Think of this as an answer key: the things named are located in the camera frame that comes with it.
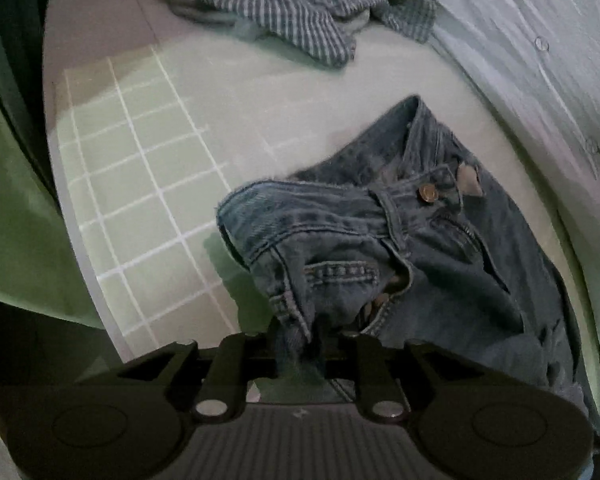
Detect blue denim jeans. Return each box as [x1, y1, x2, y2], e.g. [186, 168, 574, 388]
[216, 96, 600, 448]

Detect light blue carrot-print quilt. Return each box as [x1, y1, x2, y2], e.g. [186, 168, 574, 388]
[432, 0, 600, 341]

